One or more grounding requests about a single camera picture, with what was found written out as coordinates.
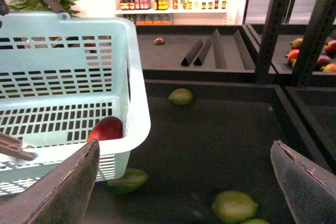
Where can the green lemon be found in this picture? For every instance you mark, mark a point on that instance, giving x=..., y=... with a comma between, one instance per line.
x=233, y=206
x=181, y=96

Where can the green mango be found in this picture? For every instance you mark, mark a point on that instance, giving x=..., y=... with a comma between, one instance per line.
x=132, y=180

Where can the brown avocado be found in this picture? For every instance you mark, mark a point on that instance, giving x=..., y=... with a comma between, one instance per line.
x=159, y=41

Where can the black display shelf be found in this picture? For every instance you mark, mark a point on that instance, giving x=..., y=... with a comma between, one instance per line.
x=220, y=141

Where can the light blue plastic basket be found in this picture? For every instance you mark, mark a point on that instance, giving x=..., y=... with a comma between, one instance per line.
x=60, y=76

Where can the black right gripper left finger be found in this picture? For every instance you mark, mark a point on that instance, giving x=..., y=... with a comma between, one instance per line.
x=62, y=195

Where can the black triangular divider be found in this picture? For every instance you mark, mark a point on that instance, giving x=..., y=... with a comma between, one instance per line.
x=203, y=53
x=192, y=53

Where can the brown basket handle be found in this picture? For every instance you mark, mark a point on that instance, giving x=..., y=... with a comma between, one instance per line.
x=10, y=145

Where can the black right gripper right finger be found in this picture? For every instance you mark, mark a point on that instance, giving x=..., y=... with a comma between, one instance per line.
x=309, y=189

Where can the red mango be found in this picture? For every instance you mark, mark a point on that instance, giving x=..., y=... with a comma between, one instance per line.
x=109, y=128

